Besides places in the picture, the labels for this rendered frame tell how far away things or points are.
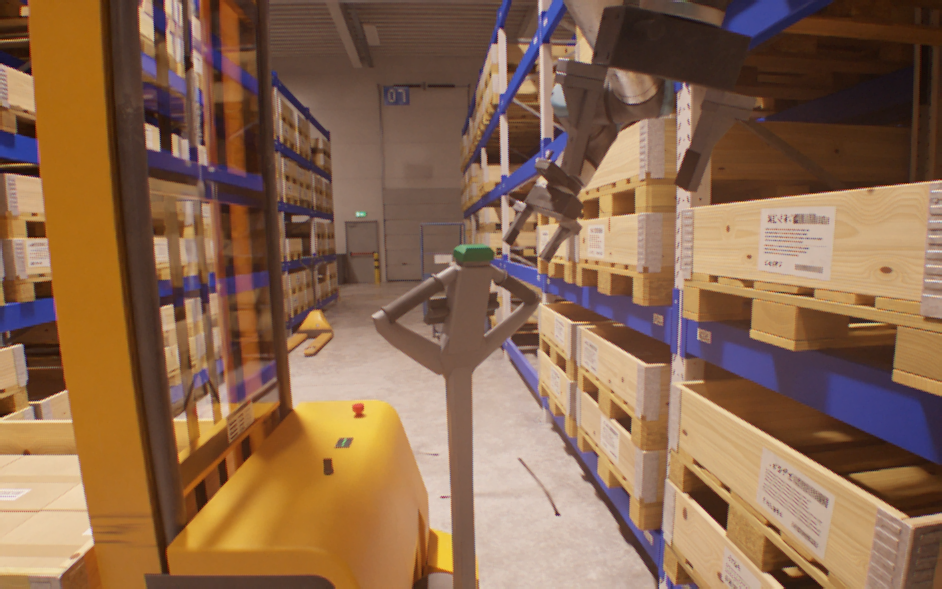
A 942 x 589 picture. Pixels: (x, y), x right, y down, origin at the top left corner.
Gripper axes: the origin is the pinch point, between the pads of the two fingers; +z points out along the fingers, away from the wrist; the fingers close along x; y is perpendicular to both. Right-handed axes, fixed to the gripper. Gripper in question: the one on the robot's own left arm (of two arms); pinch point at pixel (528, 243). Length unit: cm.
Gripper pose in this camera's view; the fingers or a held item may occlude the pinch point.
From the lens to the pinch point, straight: 105.9
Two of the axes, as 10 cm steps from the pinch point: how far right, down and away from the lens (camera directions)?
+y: 6.5, 3.8, 6.5
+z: -5.2, 8.5, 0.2
